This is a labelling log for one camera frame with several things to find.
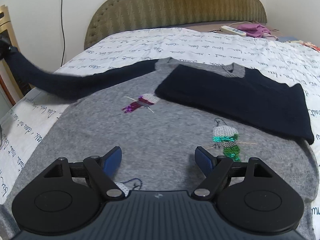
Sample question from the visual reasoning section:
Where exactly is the white remote control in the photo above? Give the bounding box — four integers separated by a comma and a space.
220, 25, 247, 37

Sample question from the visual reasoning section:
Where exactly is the pile of mixed clothes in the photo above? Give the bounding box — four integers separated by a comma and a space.
299, 40, 320, 52

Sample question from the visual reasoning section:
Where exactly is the white script-print bed sheet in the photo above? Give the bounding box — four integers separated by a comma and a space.
1, 28, 319, 203

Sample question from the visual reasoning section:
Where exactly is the black power cable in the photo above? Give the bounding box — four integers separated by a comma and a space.
60, 0, 67, 66

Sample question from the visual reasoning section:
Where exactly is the purple cloth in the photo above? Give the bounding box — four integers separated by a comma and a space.
237, 23, 278, 41

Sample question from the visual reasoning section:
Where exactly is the grey and navy knit sweater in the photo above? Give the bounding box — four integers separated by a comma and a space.
1, 48, 319, 239

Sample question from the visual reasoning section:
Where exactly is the olive padded headboard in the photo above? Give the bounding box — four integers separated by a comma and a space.
84, 0, 267, 49

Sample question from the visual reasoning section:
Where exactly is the wooden bedside cabinet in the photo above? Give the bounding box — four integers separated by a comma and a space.
1, 5, 31, 106

